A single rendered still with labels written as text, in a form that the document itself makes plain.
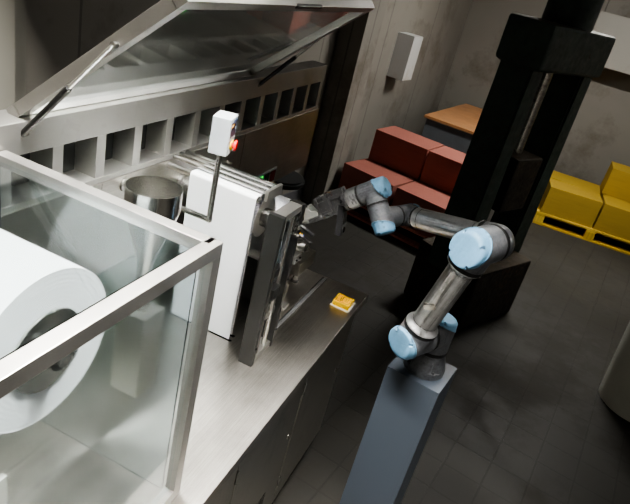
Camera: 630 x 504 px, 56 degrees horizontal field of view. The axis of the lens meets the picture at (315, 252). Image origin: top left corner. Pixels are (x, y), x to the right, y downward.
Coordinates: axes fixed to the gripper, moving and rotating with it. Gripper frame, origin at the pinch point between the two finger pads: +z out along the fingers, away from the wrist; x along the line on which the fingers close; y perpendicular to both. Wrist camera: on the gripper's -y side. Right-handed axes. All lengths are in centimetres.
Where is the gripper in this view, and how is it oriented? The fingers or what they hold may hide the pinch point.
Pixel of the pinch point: (304, 222)
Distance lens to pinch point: 220.0
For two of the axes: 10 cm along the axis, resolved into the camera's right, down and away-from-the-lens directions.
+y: -4.1, -9.0, -1.7
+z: -8.2, 2.8, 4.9
